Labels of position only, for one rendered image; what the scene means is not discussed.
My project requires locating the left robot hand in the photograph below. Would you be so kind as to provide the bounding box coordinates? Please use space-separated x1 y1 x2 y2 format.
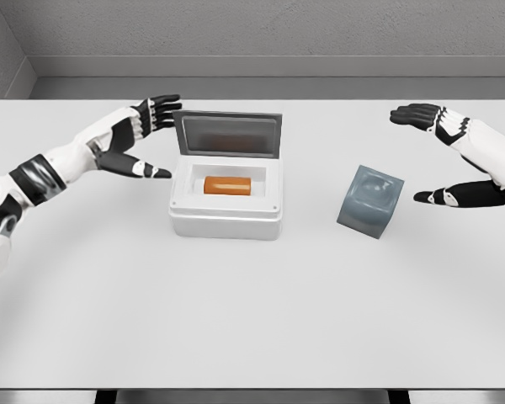
74 93 183 180

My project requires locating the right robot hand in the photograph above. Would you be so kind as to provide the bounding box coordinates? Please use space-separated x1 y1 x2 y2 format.
389 103 505 209

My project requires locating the grey-blue cube block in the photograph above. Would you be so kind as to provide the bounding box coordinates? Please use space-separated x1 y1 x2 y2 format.
336 164 406 241

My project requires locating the orange cylinder block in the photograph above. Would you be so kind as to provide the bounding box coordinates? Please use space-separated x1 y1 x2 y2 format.
203 176 253 196

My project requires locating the white box with hinged lid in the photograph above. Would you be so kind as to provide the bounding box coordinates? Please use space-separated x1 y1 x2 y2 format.
167 109 284 242

